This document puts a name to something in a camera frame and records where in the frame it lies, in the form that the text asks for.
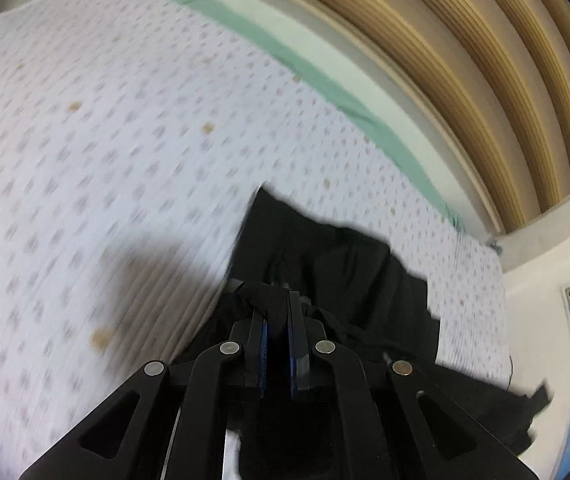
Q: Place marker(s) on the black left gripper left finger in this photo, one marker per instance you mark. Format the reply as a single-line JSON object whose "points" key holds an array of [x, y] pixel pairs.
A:
{"points": [[162, 422]]}

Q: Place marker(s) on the floral quilted bedspread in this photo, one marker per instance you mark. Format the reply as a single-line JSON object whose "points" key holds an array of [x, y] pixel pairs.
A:
{"points": [[133, 136]]}

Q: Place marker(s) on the black hooded jacket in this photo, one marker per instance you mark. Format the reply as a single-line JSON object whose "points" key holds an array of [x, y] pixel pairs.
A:
{"points": [[287, 414]]}

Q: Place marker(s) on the wooden slatted headboard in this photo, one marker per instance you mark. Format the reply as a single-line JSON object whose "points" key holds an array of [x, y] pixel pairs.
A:
{"points": [[496, 74]]}

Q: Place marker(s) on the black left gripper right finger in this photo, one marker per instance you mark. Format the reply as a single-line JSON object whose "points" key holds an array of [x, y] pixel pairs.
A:
{"points": [[406, 419]]}

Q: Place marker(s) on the green bed sheet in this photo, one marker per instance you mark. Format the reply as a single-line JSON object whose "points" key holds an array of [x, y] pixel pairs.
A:
{"points": [[332, 64]]}

